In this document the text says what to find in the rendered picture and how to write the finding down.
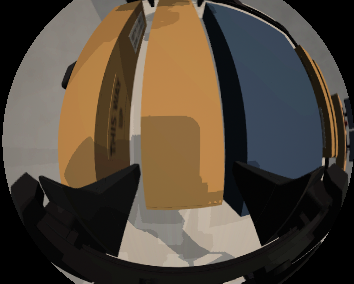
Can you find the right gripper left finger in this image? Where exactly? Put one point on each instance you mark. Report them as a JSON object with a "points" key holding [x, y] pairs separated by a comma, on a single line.
{"points": [[102, 207]]}

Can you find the blue raised platform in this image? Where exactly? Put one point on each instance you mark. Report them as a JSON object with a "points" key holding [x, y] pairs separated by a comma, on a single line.
{"points": [[271, 117]]}

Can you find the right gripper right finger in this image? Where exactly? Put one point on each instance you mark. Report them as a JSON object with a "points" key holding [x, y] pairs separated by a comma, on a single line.
{"points": [[271, 199]]}

